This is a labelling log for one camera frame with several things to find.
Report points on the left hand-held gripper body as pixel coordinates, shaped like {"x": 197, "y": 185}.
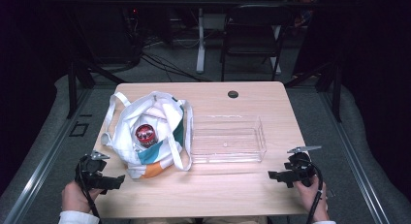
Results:
{"x": 91, "y": 167}

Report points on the black metal stand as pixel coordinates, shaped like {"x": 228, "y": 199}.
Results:
{"x": 82, "y": 78}
{"x": 329, "y": 78}

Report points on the dark table grommet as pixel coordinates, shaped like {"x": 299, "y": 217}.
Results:
{"x": 233, "y": 94}

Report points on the white tote bag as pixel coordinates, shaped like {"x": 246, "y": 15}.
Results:
{"x": 151, "y": 143}

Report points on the aluminium floor rail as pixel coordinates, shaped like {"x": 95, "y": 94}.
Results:
{"x": 42, "y": 166}
{"x": 355, "y": 166}

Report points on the person's left hand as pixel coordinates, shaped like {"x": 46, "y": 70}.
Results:
{"x": 75, "y": 198}

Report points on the black folding chair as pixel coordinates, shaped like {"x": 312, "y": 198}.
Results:
{"x": 255, "y": 26}

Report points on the red can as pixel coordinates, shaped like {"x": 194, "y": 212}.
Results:
{"x": 146, "y": 135}

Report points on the black tape floor marking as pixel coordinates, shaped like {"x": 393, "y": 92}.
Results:
{"x": 79, "y": 128}

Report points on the clear plastic tray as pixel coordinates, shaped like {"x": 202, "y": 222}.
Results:
{"x": 226, "y": 140}

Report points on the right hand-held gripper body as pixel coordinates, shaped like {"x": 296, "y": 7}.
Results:
{"x": 301, "y": 167}

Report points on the person's right hand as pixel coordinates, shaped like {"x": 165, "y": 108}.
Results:
{"x": 311, "y": 198}

